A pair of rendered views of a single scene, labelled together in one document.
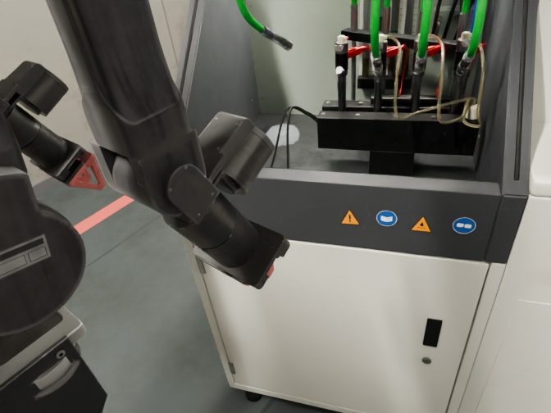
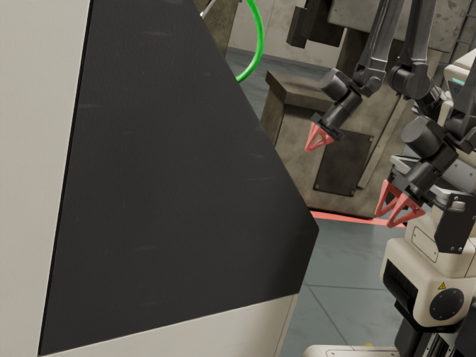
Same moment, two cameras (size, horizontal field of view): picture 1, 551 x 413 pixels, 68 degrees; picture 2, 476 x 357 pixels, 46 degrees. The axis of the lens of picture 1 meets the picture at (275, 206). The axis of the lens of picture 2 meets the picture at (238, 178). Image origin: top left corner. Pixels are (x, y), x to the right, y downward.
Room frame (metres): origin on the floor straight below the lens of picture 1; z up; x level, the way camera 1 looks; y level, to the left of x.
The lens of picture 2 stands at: (1.84, 0.55, 1.40)
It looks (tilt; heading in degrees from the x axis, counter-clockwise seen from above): 19 degrees down; 206
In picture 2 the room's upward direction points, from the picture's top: 15 degrees clockwise
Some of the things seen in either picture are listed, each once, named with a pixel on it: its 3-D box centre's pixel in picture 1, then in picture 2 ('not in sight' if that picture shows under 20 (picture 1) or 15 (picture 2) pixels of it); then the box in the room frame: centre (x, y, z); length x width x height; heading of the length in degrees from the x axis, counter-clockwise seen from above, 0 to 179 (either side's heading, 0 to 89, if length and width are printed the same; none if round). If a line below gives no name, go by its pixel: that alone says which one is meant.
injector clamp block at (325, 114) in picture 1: (393, 138); not in sight; (0.85, -0.30, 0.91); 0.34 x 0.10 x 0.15; 69
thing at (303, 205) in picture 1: (324, 208); not in sight; (0.66, -0.10, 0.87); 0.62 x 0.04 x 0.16; 69
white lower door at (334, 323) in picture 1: (327, 338); not in sight; (0.65, -0.09, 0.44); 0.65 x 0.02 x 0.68; 69
